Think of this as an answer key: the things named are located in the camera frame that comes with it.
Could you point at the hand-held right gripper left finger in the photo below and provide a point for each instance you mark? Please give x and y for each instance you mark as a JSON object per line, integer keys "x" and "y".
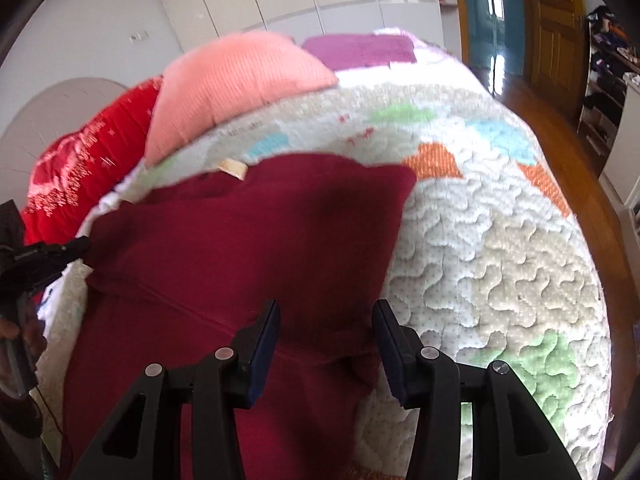
{"x": 262, "y": 355}

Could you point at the open shelf with clothes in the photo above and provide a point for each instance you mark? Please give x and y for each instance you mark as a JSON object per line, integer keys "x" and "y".
{"x": 607, "y": 75}

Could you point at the red embroidered pillow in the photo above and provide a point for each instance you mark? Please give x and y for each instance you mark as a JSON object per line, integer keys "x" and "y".
{"x": 85, "y": 160}

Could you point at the pink pillow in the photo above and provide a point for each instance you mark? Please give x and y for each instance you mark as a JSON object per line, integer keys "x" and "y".
{"x": 235, "y": 85}

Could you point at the patchwork heart quilted bedspread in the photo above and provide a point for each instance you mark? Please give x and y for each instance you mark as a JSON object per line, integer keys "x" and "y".
{"x": 500, "y": 260}

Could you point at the dark red sweater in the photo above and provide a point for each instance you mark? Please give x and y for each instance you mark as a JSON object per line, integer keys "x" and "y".
{"x": 240, "y": 260}

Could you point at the round grey headboard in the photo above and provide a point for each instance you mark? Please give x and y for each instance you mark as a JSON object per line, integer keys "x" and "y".
{"x": 55, "y": 110}

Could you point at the white wall socket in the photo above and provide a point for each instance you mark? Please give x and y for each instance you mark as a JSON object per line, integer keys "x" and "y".
{"x": 139, "y": 36}

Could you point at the wooden door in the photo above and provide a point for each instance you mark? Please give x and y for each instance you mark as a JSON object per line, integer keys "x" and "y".
{"x": 552, "y": 35}

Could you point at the teal glass door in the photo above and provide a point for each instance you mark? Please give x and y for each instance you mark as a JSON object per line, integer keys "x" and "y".
{"x": 492, "y": 20}

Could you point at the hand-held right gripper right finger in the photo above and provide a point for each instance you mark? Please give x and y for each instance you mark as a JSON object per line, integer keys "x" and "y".
{"x": 391, "y": 355}

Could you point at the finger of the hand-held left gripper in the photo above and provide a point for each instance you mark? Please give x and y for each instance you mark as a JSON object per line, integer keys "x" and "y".
{"x": 75, "y": 249}

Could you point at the person's left hand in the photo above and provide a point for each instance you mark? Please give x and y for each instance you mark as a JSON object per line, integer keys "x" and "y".
{"x": 31, "y": 332}

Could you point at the white cabinet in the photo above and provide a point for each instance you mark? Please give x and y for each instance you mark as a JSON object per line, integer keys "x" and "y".
{"x": 625, "y": 160}

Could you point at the purple cloth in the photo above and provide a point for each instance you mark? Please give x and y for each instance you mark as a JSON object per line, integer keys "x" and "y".
{"x": 357, "y": 50}

